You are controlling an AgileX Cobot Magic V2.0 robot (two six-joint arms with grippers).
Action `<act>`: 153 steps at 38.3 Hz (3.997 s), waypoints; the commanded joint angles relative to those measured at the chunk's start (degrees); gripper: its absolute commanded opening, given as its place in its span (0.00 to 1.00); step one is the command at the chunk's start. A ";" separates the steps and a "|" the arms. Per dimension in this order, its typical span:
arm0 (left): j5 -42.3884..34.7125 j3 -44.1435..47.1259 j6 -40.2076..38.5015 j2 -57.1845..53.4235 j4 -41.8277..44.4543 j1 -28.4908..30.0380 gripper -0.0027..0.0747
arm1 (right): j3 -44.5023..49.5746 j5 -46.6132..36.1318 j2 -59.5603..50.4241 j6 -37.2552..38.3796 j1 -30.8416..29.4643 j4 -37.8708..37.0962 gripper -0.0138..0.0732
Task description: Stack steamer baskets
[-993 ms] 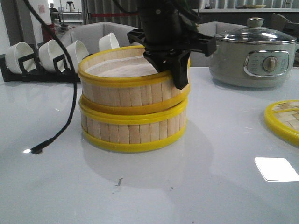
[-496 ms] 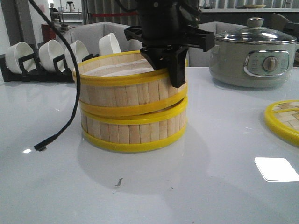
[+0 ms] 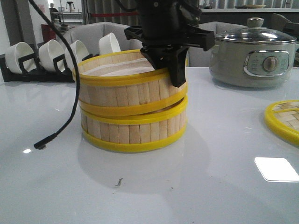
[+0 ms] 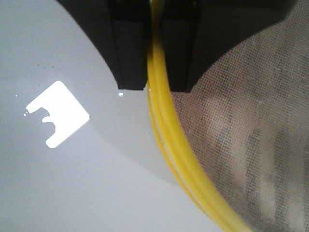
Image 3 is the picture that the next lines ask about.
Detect grey chair right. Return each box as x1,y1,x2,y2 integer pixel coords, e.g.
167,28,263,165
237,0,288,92
188,21,245,67

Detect glass pot lid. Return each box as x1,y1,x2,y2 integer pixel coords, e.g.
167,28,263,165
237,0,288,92
215,17,297,44

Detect grey chair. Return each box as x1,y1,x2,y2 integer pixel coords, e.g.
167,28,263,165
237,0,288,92
63,22,142,55
188,21,245,67

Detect white bowl far left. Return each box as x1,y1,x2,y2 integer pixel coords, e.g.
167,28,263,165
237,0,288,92
5,42,34,74

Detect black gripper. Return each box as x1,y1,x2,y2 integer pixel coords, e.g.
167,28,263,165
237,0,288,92
124,0,214,87

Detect red cylinder bin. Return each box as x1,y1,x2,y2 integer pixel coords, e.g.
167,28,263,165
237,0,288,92
41,24,56,43

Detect black bowl rack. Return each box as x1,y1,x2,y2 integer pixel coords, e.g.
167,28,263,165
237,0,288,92
0,52,74,83

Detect woven bamboo steamer lid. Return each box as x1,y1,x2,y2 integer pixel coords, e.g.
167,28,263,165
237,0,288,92
264,100,299,147

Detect grey electric cooking pot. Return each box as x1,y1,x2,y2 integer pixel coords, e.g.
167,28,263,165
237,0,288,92
209,41,299,88

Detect grey chair left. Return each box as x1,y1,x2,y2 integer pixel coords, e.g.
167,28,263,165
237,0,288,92
63,22,142,55

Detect bamboo steamer tray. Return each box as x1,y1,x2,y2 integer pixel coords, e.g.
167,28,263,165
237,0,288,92
81,97,188,153
78,49,187,117

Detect black cable left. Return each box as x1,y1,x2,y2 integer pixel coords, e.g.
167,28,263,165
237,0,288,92
28,0,81,150

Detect white bowl right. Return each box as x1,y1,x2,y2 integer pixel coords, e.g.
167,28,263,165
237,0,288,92
99,32,121,55

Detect white bowl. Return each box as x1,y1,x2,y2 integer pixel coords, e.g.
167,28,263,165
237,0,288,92
5,42,34,74
99,32,121,55
64,40,89,71
39,39,64,72

